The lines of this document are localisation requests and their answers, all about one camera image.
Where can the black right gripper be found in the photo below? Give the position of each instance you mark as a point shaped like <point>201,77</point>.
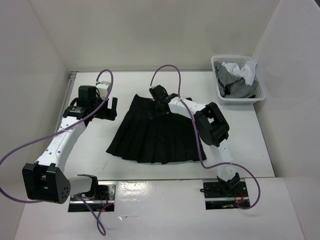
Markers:
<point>157,112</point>

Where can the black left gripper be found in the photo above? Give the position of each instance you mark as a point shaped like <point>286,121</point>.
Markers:
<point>108,113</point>

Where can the black pleated skirt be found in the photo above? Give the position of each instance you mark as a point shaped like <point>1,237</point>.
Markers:
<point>163,139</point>

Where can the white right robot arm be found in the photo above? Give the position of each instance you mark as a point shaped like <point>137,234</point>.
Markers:
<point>212,129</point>

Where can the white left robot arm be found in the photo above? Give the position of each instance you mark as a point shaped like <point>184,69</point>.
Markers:
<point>44,180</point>

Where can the grey skirt in basket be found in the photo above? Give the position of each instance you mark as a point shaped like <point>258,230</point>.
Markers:
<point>232,87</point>

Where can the white garment in basket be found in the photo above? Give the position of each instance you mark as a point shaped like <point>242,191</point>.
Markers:
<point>247,72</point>

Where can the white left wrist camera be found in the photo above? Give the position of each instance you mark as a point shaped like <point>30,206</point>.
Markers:
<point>103,88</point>

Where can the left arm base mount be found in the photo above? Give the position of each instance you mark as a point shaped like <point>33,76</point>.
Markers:
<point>103,199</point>

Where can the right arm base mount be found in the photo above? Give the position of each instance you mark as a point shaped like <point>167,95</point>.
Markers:
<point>215,199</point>

